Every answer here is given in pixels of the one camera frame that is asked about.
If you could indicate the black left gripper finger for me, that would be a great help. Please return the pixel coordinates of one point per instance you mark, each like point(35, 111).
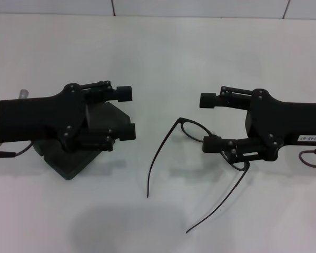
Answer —
point(123, 133)
point(123, 94)

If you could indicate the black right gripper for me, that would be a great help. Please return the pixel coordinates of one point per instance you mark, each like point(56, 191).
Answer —
point(292, 121)

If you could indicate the green glasses case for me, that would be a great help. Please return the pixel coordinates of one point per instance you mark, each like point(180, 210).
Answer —
point(71, 166)

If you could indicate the silver cylindrical wrist connector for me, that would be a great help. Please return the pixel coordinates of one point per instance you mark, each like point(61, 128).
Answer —
point(24, 94)

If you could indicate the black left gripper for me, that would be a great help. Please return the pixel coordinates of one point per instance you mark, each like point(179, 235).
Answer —
point(37, 118)

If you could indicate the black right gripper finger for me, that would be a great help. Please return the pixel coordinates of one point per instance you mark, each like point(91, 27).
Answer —
point(207, 100)

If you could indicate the black thin-frame glasses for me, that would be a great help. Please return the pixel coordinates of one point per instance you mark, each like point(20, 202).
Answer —
point(160, 147)

